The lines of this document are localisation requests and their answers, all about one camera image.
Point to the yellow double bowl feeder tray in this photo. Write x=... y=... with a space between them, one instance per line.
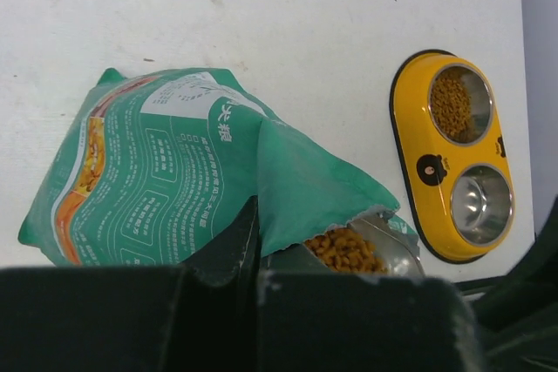
x=430 y=163

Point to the steel bowl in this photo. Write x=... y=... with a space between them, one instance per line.
x=481 y=102
x=482 y=205

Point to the brown kibble in far bowl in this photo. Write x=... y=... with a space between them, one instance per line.
x=451 y=106

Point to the green white dog food bag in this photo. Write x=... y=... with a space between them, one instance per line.
x=154 y=168

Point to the brown kibble in bag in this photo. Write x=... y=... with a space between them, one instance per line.
x=344 y=250

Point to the near steel bowl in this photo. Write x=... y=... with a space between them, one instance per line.
x=482 y=205

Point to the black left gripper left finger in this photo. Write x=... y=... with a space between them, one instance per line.
x=198 y=315

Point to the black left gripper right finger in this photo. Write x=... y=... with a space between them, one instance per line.
x=310 y=320

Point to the far steel bowl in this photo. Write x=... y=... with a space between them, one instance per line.
x=481 y=102

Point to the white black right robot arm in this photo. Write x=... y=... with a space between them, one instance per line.
x=513 y=325

